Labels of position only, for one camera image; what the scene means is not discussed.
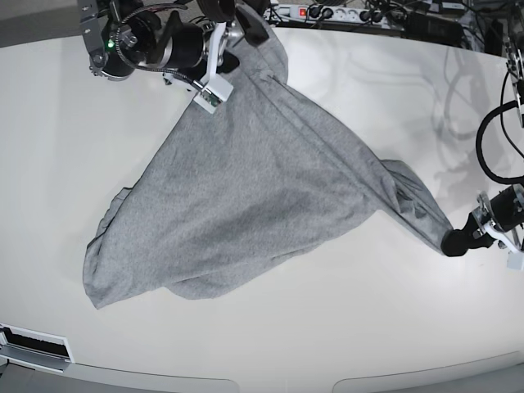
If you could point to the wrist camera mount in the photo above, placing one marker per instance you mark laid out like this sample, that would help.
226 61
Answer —
511 242
211 90

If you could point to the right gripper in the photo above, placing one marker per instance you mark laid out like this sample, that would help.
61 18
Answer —
186 47

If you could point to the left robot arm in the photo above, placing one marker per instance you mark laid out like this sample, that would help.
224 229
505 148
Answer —
511 97

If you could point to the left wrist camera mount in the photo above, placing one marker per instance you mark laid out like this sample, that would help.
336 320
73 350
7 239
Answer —
511 242

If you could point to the white power strip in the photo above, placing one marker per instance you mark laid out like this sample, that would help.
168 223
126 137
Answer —
310 14

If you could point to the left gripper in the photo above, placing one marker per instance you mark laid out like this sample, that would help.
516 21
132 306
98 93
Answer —
504 211

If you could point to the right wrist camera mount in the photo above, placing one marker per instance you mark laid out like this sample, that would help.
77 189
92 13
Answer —
211 90

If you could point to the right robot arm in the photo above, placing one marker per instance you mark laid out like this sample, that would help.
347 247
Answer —
124 36

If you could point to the grey t-shirt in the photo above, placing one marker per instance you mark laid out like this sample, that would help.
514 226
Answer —
231 195

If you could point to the black power adapter box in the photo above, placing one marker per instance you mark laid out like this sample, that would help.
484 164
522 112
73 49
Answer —
433 29

